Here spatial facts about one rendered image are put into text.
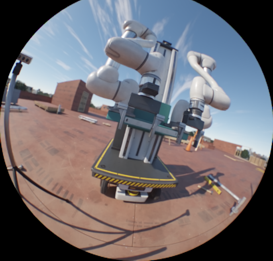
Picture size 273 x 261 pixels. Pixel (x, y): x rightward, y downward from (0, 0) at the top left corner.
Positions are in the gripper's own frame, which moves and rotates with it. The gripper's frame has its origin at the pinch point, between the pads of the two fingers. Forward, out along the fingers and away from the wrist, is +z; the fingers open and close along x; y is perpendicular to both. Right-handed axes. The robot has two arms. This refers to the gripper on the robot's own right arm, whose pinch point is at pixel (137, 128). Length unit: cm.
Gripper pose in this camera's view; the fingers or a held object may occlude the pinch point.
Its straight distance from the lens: 35.9
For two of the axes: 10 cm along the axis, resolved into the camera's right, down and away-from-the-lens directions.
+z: -2.8, 9.6, 0.5
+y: -1.1, -0.8, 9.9
